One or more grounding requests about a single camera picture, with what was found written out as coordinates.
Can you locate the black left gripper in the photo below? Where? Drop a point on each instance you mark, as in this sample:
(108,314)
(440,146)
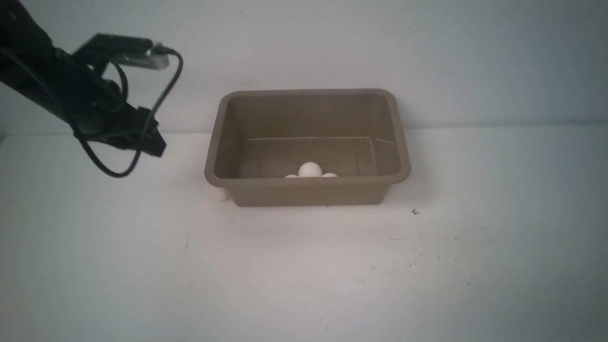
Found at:
(91,95)

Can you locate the tan plastic storage bin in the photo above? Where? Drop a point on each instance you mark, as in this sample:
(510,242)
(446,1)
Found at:
(261,136)

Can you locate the white ball with logo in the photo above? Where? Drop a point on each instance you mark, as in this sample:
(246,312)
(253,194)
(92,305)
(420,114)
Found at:
(310,170)

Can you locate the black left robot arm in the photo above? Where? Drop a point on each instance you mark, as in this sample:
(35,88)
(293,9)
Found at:
(26,54)

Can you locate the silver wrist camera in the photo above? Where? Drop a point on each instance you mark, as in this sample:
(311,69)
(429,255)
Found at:
(153,58)

